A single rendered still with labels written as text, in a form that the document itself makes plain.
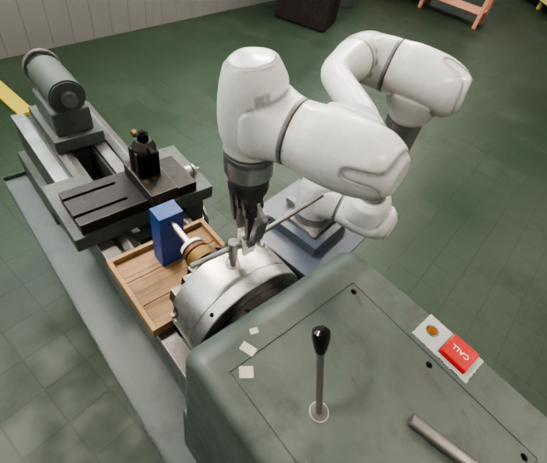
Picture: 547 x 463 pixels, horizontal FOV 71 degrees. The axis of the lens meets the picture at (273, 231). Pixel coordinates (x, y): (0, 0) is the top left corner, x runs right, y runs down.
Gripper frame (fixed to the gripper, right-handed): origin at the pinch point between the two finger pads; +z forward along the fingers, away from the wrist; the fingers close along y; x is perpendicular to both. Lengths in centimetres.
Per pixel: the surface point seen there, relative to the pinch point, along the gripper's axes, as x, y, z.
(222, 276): 7.0, -1.4, 7.3
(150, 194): 7, 50, 29
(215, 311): 11.8, -7.3, 9.9
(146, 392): 34, 7, 74
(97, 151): 13, 101, 46
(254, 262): -1.3, -1.8, 7.5
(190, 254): 7.8, 15.4, 19.3
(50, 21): -14, 389, 113
